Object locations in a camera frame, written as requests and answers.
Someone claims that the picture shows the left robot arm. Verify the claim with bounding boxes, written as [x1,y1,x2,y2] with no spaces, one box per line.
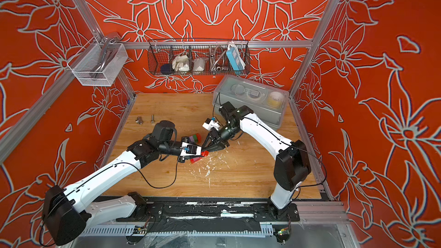
[41,121,201,246]

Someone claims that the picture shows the metal tongs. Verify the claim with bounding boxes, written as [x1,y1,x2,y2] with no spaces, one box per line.
[91,32,121,79]

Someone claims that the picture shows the black wire basket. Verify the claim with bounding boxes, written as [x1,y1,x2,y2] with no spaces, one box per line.
[148,38,251,76]

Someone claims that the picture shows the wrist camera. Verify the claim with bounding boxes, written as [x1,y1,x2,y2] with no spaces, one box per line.
[202,117,221,131]
[180,142,202,156]

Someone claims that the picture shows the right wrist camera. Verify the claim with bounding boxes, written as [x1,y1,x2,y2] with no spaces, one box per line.
[202,117,221,131]

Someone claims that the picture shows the dark blue round object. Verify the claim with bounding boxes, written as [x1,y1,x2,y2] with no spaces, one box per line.
[160,63,175,75]

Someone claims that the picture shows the clear plastic wall bin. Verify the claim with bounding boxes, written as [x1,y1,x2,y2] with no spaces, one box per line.
[68,32,128,87]

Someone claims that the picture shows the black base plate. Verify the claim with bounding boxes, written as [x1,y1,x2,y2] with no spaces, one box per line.
[116,197,300,222]

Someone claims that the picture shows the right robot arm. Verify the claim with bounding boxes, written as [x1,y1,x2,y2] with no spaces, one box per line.
[202,102,311,210]

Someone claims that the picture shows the clear plastic storage box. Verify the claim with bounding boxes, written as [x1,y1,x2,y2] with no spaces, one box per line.
[212,75,288,130]

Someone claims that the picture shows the long red lego brick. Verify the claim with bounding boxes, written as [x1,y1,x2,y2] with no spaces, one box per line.
[190,157,203,164]

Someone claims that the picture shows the yellow tape roll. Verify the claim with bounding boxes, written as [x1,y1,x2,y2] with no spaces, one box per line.
[267,91,284,109]

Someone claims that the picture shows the white crumpled cloth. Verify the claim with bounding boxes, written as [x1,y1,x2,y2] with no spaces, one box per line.
[172,55,190,72]

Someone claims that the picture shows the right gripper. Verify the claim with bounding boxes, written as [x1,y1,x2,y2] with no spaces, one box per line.
[200,125,240,153]

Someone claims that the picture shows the aluminium frame rail right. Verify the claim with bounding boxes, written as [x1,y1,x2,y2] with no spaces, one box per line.
[289,99,335,201]

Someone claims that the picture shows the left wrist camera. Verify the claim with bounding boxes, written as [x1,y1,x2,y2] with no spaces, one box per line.
[180,142,202,156]

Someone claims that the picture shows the blue white box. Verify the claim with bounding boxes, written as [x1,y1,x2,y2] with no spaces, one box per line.
[226,42,246,75]

